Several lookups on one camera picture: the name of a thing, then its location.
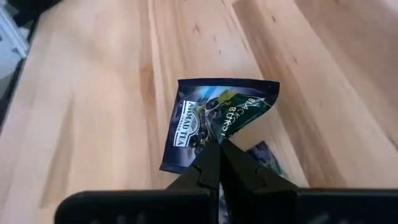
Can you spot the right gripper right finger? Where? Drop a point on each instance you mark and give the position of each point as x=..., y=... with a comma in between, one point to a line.
x=245, y=175

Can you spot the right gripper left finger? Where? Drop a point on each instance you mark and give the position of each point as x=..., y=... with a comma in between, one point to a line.
x=205, y=174

